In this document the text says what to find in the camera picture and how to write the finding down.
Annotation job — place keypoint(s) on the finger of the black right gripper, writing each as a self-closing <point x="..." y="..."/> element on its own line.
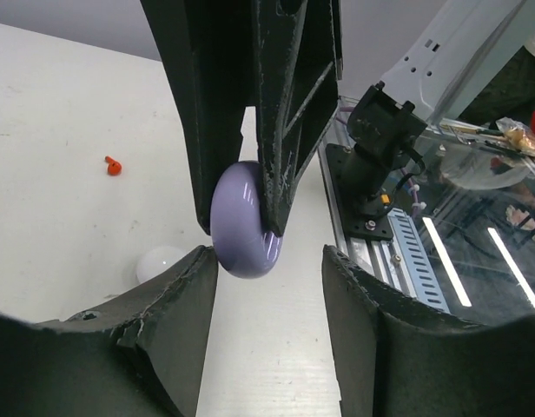
<point x="296" y="52"/>
<point x="205" y="48"/>

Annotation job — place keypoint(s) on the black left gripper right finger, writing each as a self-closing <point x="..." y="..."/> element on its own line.
<point x="396" y="356"/>

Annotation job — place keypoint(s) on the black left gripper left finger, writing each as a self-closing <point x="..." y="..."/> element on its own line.
<point x="139" y="354"/>

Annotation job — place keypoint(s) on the white earbud charging case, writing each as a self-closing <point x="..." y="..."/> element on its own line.
<point x="156" y="261"/>

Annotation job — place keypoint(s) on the purple earbud charging case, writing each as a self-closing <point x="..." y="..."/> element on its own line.
<point x="244" y="246"/>

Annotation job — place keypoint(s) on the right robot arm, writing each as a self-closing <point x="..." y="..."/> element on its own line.
<point x="453" y="45"/>

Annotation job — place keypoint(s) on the orange earbud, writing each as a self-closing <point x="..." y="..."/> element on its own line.
<point x="114" y="168"/>

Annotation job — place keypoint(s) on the clutter under glass table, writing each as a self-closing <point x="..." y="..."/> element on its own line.
<point x="510" y="94"/>

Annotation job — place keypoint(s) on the white slotted cable duct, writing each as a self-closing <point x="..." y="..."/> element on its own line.
<point x="420" y="280"/>

